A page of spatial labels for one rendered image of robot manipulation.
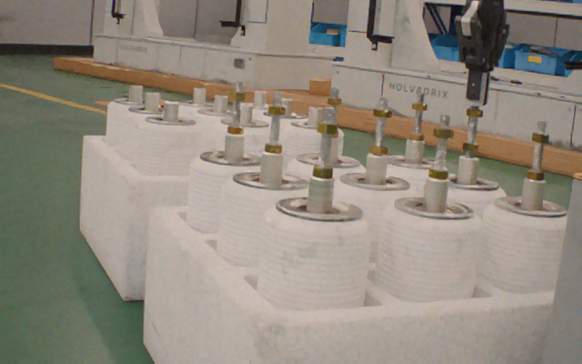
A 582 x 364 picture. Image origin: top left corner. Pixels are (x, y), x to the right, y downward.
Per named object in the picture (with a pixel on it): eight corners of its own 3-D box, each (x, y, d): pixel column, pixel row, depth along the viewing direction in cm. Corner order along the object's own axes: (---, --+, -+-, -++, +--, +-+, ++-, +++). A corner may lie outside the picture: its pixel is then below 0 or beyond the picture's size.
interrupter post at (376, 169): (369, 187, 84) (373, 156, 83) (359, 183, 86) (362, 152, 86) (389, 188, 85) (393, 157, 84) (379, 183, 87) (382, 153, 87)
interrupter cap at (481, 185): (477, 196, 85) (478, 189, 85) (419, 182, 90) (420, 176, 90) (509, 189, 90) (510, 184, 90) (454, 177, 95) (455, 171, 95)
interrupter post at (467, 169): (469, 189, 88) (473, 160, 88) (451, 185, 90) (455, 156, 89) (479, 187, 90) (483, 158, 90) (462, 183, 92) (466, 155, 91)
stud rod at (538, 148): (526, 194, 79) (536, 119, 78) (530, 193, 80) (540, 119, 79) (535, 196, 78) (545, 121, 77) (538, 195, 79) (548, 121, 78)
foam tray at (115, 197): (270, 227, 165) (277, 139, 162) (362, 289, 130) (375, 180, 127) (79, 229, 149) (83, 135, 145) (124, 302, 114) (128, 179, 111)
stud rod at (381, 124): (382, 169, 85) (390, 97, 84) (374, 168, 85) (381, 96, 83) (378, 167, 86) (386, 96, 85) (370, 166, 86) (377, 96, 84)
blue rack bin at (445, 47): (455, 60, 684) (457, 35, 680) (492, 65, 657) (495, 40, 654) (420, 57, 649) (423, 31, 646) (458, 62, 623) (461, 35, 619)
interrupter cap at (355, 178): (358, 193, 81) (358, 187, 81) (327, 177, 88) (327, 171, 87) (423, 194, 84) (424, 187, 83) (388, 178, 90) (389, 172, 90)
